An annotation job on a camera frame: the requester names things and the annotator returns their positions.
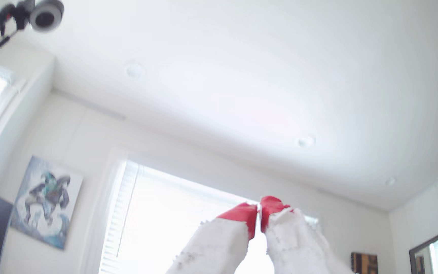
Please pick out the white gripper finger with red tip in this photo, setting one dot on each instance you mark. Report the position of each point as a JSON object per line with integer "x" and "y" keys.
{"x": 295, "y": 243}
{"x": 222, "y": 239}

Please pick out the white window blinds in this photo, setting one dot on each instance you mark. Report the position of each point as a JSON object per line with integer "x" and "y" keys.
{"x": 122, "y": 217}

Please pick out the grey round webcam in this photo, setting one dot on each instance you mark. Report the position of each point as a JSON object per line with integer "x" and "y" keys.
{"x": 46, "y": 15}

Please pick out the brown striped wall art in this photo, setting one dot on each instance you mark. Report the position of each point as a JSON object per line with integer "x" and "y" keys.
{"x": 364, "y": 263}

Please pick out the dark framed wall mirror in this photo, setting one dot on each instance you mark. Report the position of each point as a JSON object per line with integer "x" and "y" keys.
{"x": 430, "y": 255}

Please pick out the blue figure wall painting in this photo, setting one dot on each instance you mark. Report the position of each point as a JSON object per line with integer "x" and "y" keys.
{"x": 46, "y": 201}

